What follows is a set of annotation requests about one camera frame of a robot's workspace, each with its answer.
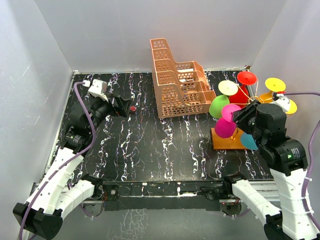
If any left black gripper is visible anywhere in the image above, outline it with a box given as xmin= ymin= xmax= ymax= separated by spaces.
xmin=87 ymin=93 xmax=133 ymax=133

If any magenta plastic wine glass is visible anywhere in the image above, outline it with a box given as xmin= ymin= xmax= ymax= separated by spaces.
xmin=214 ymin=103 xmax=241 ymax=139

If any blue plastic wine glass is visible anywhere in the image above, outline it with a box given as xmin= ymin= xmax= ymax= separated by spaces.
xmin=240 ymin=132 xmax=258 ymax=151

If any green plastic wine glass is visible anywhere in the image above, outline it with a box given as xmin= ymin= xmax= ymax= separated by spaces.
xmin=209 ymin=80 xmax=238 ymax=119

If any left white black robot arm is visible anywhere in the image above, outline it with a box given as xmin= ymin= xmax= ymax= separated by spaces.
xmin=13 ymin=93 xmax=132 ymax=240

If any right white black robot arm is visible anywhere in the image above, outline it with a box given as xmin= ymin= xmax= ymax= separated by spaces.
xmin=222 ymin=100 xmax=320 ymax=240

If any red plastic wine glass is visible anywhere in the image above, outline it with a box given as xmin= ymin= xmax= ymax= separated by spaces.
xmin=229 ymin=71 xmax=258 ymax=109

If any orange yellow wine glass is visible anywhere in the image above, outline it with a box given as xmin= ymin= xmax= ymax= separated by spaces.
xmin=258 ymin=77 xmax=286 ymax=104

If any yellow plastic wine glass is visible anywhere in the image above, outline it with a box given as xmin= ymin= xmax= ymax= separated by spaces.
xmin=284 ymin=99 xmax=298 ymax=115

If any small red object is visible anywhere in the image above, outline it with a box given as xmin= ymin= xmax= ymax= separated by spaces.
xmin=129 ymin=106 xmax=136 ymax=112

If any peach plastic file organizer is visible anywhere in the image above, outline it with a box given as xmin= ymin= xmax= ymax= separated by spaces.
xmin=150 ymin=38 xmax=216 ymax=119

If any gold wire wooden glass rack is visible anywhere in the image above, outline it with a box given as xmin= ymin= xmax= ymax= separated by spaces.
xmin=210 ymin=82 xmax=288 ymax=151

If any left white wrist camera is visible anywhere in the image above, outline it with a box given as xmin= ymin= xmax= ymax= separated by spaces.
xmin=88 ymin=79 xmax=108 ymax=102

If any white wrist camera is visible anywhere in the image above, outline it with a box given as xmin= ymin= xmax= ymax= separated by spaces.
xmin=271 ymin=92 xmax=291 ymax=113
xmin=88 ymin=79 xmax=108 ymax=102

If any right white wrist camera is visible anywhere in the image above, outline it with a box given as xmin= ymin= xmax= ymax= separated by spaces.
xmin=271 ymin=92 xmax=291 ymax=113

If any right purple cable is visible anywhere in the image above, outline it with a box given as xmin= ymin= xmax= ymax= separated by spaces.
xmin=283 ymin=91 xmax=320 ymax=233

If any black front mounting rail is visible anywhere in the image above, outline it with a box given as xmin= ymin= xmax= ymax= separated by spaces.
xmin=100 ymin=180 xmax=228 ymax=211

